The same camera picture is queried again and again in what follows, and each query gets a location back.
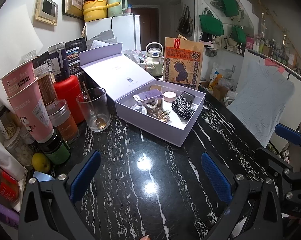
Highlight beige intercom panel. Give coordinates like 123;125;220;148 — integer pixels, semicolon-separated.
35;0;58;26

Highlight small purple box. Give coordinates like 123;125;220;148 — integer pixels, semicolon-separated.
133;89;164;106

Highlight gingham scrunchie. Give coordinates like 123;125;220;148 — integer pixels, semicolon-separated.
171;95;196;120

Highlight green label jar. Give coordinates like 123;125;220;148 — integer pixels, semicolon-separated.
38;127;71;165

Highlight gold hair clip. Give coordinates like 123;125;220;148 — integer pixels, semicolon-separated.
153;107;172;123

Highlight clear jar white pieces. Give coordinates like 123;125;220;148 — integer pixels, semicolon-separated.
3;135;35;167

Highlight orange powder jar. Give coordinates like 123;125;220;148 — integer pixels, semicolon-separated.
46;99;80;144

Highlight green kettle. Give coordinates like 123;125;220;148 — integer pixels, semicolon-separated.
107;0;128;17

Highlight white fridge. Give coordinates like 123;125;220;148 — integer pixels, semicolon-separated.
85;15;141;52

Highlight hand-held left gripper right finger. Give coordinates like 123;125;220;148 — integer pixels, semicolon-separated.
201;151;284;240

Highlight glass tumbler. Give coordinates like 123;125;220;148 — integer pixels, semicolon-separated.
76;87;111;132

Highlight green tote bag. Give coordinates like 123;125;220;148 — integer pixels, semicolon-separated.
231;25;247;44
199;14;224;36
219;0;241;17

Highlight yellow pot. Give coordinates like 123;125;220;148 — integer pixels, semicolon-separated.
83;0;119;22

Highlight pale patterned cloth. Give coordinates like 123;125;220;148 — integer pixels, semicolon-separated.
227;49;294;148

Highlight red thermos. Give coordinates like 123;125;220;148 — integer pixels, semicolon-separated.
53;74;85;125

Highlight pile of plastic bags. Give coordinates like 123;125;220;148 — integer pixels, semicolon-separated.
208;65;237;100

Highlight black printed box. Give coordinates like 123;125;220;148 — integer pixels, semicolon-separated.
33;37;87;77

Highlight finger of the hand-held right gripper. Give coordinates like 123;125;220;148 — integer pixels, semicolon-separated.
275;124;301;147
255;147;294;178

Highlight row of bottles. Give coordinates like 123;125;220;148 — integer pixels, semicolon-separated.
245;34;298;65

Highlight grey plastic bag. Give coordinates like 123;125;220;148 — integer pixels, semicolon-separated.
87;29;117;46

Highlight yellow lemon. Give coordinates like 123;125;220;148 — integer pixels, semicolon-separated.
32;152;51;173

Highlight brown door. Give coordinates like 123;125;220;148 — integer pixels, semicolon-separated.
132;7;159;48

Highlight pink round compact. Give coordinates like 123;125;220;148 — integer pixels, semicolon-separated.
163;91;178;103

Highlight brown paper bag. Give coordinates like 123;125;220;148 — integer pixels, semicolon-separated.
163;37;204;90

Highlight purple packet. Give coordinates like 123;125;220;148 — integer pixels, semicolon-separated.
0;201;20;228

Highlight gold spoon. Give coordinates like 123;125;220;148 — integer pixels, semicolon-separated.
82;81;107;128

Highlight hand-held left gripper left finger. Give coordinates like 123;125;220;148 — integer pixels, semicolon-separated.
19;149;101;240

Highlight lavender gift box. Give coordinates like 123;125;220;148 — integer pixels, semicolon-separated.
79;42;206;147

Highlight dark jar clear lid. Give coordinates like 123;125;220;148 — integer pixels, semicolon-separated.
48;42;71;82

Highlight pink paper cup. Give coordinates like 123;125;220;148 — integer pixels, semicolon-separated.
1;59;37;98
7;78;53;142

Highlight red label jar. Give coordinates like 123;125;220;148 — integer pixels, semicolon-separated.
0;159;22;203

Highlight cream water bottle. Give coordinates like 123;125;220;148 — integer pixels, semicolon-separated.
144;42;164;77

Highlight marbled hair claw clip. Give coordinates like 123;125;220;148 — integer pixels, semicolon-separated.
137;100;163;117

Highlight brown powder jar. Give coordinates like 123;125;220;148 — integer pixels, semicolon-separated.
34;64;58;107

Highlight white pouch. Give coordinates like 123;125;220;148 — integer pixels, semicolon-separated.
0;134;28;178

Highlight pastel blue pink box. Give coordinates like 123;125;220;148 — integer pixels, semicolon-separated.
33;170;55;182

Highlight hanging brown bag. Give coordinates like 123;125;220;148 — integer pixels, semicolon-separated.
178;5;194;33

